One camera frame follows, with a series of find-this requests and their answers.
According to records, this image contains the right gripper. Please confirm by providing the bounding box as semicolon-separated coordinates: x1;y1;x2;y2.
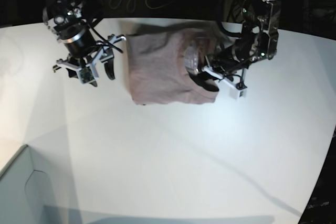
52;34;126;87

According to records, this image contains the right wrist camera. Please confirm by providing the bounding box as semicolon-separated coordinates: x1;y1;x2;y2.
77;67;94;84

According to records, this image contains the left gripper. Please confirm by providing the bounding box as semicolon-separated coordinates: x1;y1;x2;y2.
189;55;247;92

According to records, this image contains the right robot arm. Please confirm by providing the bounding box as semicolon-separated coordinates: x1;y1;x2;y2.
43;0;126;87

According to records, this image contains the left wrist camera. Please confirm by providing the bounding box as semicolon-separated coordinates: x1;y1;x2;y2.
229;87;247;100

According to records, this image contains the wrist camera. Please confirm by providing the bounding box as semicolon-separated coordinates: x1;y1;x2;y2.
229;87;247;100
77;67;94;84

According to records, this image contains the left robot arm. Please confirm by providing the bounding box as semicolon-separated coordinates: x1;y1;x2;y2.
185;0;281;95

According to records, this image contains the mauve pink t-shirt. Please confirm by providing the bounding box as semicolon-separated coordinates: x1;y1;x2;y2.
126;22;225;105

